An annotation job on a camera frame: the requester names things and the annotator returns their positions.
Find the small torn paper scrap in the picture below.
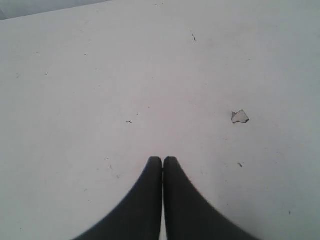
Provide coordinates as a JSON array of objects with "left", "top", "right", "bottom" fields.
[{"left": 231, "top": 109, "right": 250, "bottom": 124}]

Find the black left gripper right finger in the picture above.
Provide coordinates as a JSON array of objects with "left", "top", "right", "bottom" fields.
[{"left": 163, "top": 156, "right": 256, "bottom": 240}]

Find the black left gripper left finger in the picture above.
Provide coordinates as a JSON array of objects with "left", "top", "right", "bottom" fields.
[{"left": 76, "top": 156, "right": 163, "bottom": 240}]

